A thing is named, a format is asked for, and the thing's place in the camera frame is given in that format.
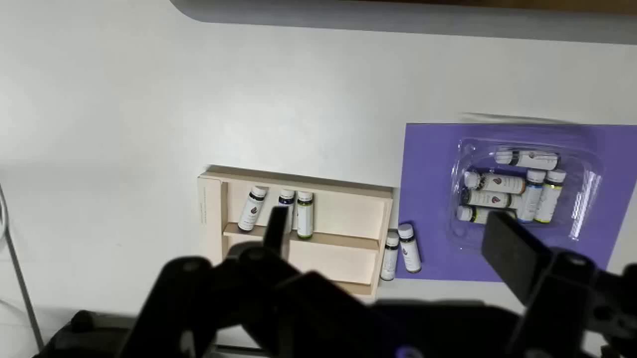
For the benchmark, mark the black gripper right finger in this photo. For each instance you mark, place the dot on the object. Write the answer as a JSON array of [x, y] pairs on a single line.
[[517, 260]]

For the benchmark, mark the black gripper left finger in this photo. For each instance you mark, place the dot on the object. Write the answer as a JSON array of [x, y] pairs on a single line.
[[276, 232]]

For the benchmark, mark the white bottle gold band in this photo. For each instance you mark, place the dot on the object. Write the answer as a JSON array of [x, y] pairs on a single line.
[[410, 252]]

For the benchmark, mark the white bottle brown logo black band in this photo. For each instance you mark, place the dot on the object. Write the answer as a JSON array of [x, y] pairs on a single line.
[[390, 260]]

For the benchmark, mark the pale wooden tray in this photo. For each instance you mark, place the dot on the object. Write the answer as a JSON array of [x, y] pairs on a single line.
[[344, 212]]

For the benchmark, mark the white bottle green band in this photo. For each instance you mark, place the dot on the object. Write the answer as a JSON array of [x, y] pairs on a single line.
[[304, 216], [549, 198]]

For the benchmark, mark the small white labelled bottle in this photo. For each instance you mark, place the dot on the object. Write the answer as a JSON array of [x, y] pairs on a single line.
[[495, 182], [529, 160], [487, 200], [473, 216]]

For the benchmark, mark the clear plastic container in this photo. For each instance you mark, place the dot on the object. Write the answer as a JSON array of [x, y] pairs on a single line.
[[589, 192]]

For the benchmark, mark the purple mat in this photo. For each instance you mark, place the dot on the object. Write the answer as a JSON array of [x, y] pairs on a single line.
[[430, 166]]

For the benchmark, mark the grey desk partition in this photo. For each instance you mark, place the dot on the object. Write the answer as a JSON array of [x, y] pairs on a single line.
[[398, 21]]

